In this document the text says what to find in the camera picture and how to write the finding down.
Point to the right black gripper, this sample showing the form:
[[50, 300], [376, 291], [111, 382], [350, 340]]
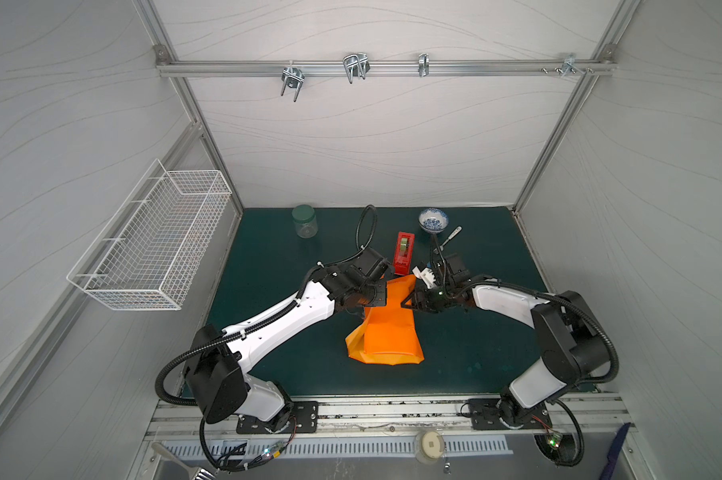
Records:
[[424, 297]]

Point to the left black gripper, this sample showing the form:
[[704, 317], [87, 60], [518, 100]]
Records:
[[380, 294]]

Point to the orange wrapping paper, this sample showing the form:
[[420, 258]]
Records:
[[387, 335]]

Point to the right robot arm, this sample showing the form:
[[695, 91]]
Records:
[[574, 347]]

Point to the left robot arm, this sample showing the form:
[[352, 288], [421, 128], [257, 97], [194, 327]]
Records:
[[214, 374]]

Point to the red tape dispenser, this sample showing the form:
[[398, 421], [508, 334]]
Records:
[[403, 253]]

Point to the green lid glass jar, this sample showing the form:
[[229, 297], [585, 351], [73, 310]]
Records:
[[305, 221]]

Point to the blue white ceramic bowl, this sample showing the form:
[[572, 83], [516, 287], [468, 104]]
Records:
[[433, 220]]

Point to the silver fork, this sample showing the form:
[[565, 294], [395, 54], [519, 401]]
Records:
[[451, 236]]

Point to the round white puck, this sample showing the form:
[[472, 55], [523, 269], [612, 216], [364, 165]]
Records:
[[429, 447]]

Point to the left metal clamp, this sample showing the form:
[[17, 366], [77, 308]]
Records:
[[292, 78]]

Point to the metal clamp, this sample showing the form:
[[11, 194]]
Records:
[[292, 78], [356, 65]]

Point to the middle metal clamp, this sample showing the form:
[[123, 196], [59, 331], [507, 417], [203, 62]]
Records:
[[356, 65]]

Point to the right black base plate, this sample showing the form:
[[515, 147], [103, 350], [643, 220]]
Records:
[[484, 414]]

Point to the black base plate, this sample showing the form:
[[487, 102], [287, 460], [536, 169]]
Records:
[[484, 414], [294, 417]]

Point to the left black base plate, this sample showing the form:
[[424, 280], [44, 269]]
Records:
[[294, 417]]

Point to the white wire basket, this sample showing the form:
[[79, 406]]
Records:
[[147, 255]]

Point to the blue handled tool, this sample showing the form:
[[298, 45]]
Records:
[[614, 452]]

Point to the right metal bracket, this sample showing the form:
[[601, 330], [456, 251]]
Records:
[[569, 67]]

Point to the aluminium cross rail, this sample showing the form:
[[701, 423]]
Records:
[[378, 68]]

